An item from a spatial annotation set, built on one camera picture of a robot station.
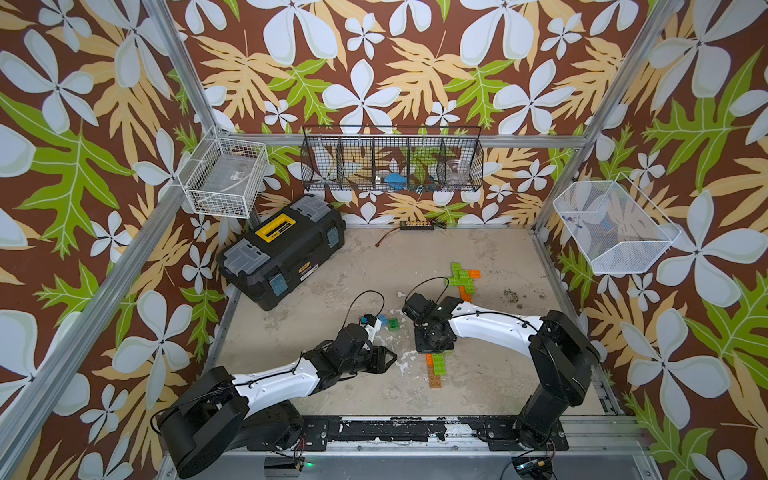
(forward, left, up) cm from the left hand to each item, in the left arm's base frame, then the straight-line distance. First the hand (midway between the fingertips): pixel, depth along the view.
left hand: (394, 354), depth 82 cm
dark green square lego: (+11, 0, -5) cm, 12 cm away
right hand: (+3, -8, -5) cm, 10 cm away
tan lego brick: (-6, -11, -5) cm, 14 cm away
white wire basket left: (+41, +50, +29) cm, 71 cm away
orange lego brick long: (+22, -25, -6) cm, 34 cm away
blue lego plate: (+13, +3, -4) cm, 14 cm away
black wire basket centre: (+58, +1, +24) cm, 63 cm away
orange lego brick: (+30, -29, -4) cm, 42 cm away
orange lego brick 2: (0, -10, -4) cm, 11 cm away
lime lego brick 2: (+27, -23, -3) cm, 36 cm away
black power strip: (+54, -10, -4) cm, 55 cm away
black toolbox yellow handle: (+28, +35, +11) cm, 46 cm away
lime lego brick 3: (-1, -13, -4) cm, 13 cm away
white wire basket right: (+29, -62, +21) cm, 72 cm away
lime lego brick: (+31, -23, -3) cm, 38 cm away
